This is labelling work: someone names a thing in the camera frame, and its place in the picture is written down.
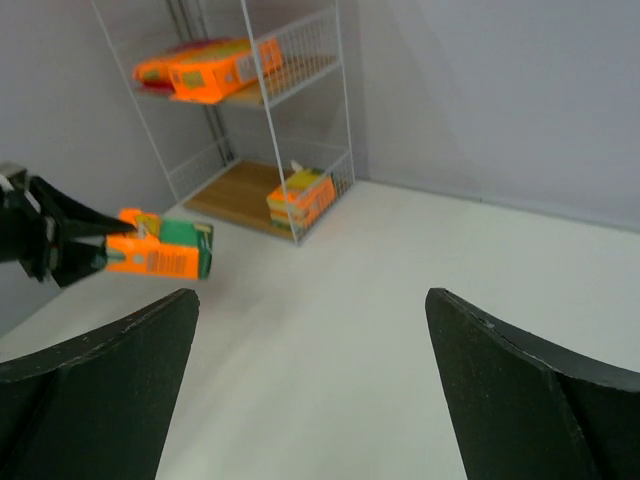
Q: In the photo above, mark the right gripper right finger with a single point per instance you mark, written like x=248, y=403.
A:
x=523, y=407

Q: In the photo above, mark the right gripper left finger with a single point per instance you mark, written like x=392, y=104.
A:
x=99, y=405

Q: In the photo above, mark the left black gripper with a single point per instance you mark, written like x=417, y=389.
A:
x=35, y=219

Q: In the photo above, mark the slim orange sponge box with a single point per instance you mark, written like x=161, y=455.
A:
x=161, y=246

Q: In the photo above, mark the yellow smiley sponge orange box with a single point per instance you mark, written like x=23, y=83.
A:
x=214, y=72

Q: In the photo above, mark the orange box with barcode label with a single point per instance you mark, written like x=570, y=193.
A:
x=307, y=194

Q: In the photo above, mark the pink sponge orange box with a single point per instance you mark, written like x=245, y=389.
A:
x=153, y=73

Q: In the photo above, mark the white wire wooden shelf unit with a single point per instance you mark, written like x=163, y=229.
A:
x=224, y=159

